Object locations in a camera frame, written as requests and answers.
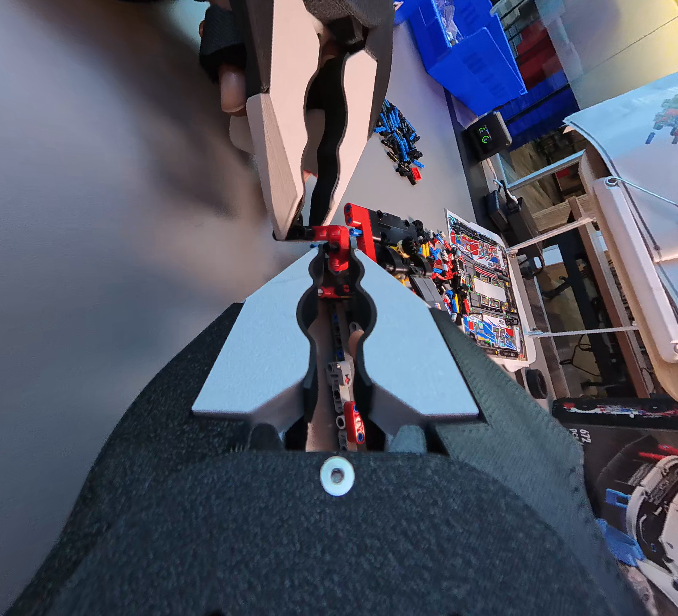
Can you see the pile of black blue pins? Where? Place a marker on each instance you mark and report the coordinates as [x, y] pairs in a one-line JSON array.
[[400, 139]]

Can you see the lego car model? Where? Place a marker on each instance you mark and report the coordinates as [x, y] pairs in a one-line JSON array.
[[392, 232]]

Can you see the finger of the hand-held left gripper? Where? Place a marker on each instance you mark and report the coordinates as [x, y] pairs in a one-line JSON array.
[[360, 107], [286, 97]]

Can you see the white metal book stand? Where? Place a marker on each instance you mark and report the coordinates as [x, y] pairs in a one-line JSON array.
[[625, 234]]

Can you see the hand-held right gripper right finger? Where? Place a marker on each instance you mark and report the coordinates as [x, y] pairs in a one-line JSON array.
[[418, 361]]

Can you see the person's right hand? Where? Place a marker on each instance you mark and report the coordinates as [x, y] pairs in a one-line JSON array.
[[356, 340]]

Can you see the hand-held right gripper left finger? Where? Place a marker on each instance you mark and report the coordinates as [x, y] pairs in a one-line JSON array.
[[249, 361]]

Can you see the small clear plastic bag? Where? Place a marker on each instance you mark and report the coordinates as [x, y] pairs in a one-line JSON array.
[[447, 14]]

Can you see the black rubber lego tyre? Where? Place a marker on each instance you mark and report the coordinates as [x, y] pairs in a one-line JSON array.
[[536, 384]]

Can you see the black lego set box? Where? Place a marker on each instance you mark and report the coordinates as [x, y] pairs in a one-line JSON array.
[[625, 494]]

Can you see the large blue storage bin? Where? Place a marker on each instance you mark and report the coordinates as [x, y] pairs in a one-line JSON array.
[[466, 59]]

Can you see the black power adapter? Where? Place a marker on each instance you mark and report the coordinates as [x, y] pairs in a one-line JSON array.
[[511, 218]]

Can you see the holographic sticker sheet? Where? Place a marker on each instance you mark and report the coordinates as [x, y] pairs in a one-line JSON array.
[[487, 287]]

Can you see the pile of mixed coloured pieces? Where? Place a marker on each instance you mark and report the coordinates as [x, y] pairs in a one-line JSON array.
[[450, 277]]

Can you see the red and blue crates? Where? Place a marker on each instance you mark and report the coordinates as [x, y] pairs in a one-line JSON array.
[[540, 75]]

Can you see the black device with display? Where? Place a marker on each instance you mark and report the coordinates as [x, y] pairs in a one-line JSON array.
[[488, 136]]

